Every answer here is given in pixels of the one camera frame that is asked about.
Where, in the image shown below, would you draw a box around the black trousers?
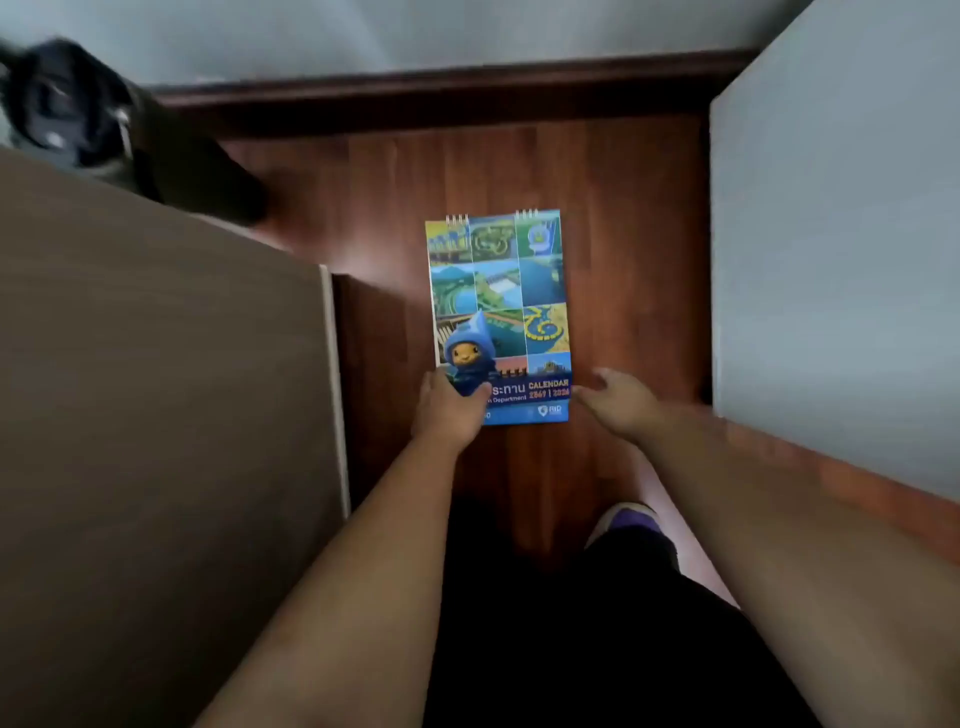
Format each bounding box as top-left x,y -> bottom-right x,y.
422,494 -> 824,728

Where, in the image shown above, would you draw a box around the person's right hand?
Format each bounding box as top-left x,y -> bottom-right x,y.
571,366 -> 667,445

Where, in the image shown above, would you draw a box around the person's right forearm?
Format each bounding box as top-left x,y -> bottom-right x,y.
635,404 -> 960,728

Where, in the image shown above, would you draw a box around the person's left hand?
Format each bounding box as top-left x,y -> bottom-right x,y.
410,366 -> 494,455

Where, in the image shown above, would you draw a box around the person's left forearm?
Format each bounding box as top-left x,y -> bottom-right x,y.
193,431 -> 483,728

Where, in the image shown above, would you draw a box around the black bag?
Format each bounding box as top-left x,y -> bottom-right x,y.
0,37 -> 271,228

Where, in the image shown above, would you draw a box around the purple shoe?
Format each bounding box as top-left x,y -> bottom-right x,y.
584,501 -> 667,553

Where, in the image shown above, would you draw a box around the colourful spiral desk calendar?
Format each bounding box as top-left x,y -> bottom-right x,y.
424,209 -> 574,427

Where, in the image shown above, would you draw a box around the light wooden table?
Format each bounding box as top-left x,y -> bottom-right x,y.
0,146 -> 353,728

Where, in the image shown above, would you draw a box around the dark wooden baseboard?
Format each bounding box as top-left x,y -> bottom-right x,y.
149,47 -> 760,141

